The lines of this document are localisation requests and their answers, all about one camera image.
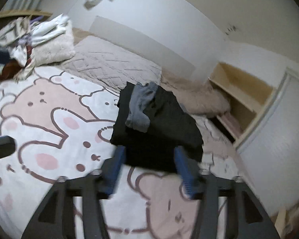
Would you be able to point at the beige fluffy blanket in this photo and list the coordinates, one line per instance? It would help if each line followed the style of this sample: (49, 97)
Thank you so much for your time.
(197, 98)

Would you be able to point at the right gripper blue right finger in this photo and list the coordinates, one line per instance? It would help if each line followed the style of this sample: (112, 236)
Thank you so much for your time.
(189, 171)

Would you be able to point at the beige quilted pillow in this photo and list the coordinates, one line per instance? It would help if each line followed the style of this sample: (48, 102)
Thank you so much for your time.
(109, 65)

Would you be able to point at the cartoon print bed sheet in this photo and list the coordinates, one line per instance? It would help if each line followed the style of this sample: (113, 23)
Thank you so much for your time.
(66, 126)

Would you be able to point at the fluffy white pillow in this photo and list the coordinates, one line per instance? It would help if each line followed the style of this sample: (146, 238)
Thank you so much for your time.
(55, 50)

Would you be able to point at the black sweater with grey trim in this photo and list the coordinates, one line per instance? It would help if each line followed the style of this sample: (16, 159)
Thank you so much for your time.
(144, 107)

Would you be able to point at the wooden window ledge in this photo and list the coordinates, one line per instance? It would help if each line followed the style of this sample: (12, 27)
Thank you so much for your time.
(14, 13)

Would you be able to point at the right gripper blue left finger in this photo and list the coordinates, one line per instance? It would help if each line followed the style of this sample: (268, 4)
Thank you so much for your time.
(110, 171)

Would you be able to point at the pile of crumpled clothes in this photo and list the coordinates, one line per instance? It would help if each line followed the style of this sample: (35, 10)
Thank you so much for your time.
(20, 36)

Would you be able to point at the wooden bedside shelf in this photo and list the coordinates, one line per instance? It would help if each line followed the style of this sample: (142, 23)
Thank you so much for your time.
(249, 98)

